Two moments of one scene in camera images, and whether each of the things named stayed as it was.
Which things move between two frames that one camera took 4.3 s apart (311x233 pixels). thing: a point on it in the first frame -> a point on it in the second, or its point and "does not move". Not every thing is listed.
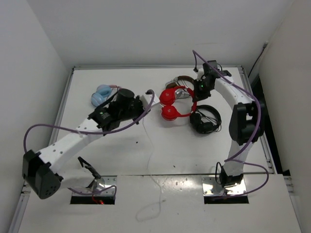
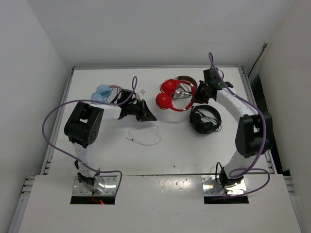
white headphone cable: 159,190 -> 130,138
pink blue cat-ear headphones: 103,91 does not move
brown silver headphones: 184,81 does not move
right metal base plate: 211,187 does not move
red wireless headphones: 169,111 -> 176,95
